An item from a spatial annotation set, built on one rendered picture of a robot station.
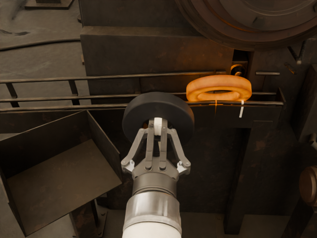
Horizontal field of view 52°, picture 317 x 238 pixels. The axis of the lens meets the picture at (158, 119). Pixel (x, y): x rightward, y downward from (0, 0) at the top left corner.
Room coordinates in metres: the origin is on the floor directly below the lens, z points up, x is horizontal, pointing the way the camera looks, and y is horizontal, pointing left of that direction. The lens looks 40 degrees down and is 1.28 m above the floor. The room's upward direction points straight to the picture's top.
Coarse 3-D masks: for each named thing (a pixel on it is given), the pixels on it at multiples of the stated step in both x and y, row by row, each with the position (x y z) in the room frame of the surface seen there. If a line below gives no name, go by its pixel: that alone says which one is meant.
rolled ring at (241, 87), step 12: (192, 84) 0.73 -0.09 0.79; (204, 84) 0.71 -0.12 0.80; (216, 84) 0.70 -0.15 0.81; (228, 84) 0.70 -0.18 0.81; (240, 84) 0.70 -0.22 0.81; (192, 96) 0.74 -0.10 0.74; (204, 96) 0.79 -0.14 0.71; (216, 96) 0.80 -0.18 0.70; (228, 96) 0.78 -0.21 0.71; (240, 96) 0.74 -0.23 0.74
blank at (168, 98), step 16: (144, 96) 0.52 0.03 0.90; (160, 96) 0.52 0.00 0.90; (176, 96) 0.53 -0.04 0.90; (128, 112) 0.51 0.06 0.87; (144, 112) 0.51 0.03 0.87; (160, 112) 0.50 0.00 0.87; (176, 112) 0.50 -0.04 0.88; (192, 112) 0.53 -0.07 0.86; (128, 128) 0.51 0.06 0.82; (144, 128) 0.52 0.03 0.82; (176, 128) 0.50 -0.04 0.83; (192, 128) 0.50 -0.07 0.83; (144, 144) 0.51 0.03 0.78
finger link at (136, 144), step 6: (138, 132) 0.47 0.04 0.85; (144, 132) 0.47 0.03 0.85; (138, 138) 0.45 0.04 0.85; (144, 138) 0.47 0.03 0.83; (138, 144) 0.44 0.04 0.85; (132, 150) 0.42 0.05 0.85; (138, 150) 0.43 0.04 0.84; (126, 156) 0.41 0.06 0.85; (132, 156) 0.41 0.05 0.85; (126, 162) 0.39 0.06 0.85
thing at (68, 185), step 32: (32, 128) 0.63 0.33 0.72; (64, 128) 0.67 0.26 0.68; (96, 128) 0.65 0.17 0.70; (0, 160) 0.57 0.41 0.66; (32, 160) 0.61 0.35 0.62; (64, 160) 0.62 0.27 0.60; (96, 160) 0.62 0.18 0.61; (32, 192) 0.52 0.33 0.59; (64, 192) 0.52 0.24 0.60; (96, 192) 0.51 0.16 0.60; (32, 224) 0.43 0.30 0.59
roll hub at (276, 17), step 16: (224, 0) 0.67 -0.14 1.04; (240, 0) 0.67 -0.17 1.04; (256, 0) 0.67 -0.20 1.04; (272, 0) 0.67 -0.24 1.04; (288, 0) 0.67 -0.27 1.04; (304, 0) 0.67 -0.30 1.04; (240, 16) 0.66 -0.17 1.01; (256, 16) 0.66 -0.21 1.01; (272, 16) 0.66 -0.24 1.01; (288, 16) 0.66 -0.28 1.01; (304, 16) 0.66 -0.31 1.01
